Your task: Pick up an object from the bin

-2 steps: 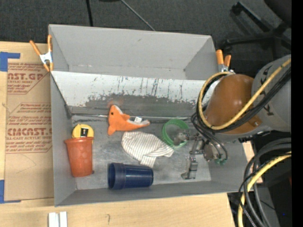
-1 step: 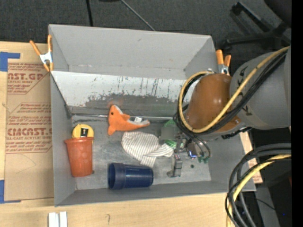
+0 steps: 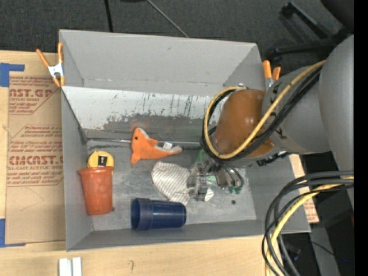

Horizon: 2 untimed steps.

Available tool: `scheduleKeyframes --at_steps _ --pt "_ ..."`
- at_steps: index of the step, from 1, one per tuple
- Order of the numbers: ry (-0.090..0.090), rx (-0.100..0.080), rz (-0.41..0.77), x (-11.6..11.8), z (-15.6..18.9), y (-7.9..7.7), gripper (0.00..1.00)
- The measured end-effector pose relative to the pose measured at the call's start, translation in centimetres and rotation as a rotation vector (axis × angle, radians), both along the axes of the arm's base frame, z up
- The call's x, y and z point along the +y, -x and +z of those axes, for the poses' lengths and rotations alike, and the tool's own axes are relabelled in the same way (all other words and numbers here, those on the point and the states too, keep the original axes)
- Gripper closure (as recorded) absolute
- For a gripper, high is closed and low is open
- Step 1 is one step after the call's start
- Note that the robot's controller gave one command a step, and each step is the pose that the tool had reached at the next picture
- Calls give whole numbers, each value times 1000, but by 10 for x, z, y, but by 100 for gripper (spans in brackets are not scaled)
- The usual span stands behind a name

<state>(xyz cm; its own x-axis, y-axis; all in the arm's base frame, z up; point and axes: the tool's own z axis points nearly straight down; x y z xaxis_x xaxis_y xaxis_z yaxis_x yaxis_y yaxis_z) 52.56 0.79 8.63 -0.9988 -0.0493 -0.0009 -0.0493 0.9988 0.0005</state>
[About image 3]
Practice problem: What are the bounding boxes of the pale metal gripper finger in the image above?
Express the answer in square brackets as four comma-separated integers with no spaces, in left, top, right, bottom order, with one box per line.
[194,184,209,202]
[186,172,203,190]

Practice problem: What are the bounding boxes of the white striped cloth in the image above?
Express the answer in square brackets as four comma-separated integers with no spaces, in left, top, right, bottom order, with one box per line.
[151,161,215,206]

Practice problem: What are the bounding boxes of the dark blue plastic cup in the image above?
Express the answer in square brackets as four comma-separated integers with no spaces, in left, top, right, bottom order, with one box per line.
[131,198,187,231]

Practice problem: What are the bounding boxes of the orange toy fish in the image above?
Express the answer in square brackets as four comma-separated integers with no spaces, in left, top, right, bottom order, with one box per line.
[131,127,183,166]

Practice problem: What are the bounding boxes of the orange plastic cup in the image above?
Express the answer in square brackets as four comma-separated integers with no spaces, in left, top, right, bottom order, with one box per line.
[77,166,115,216]

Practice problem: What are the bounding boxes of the yellow round tape measure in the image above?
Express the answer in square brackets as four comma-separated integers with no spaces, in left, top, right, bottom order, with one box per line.
[87,150,115,169]

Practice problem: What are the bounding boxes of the grey metal bin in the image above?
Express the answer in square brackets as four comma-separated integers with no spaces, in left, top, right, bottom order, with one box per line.
[58,29,312,252]

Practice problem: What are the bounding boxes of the brown cardboard board red print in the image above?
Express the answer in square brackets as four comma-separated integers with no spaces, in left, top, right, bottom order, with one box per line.
[0,49,320,248]

